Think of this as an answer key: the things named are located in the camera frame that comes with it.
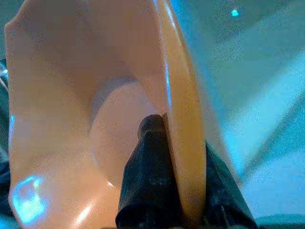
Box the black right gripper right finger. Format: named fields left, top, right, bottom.
left=203, top=139, right=259, bottom=229

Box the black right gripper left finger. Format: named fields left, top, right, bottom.
left=115, top=114, right=187, bottom=229

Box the orange plastic plate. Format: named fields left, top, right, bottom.
left=4, top=0, right=241, bottom=229

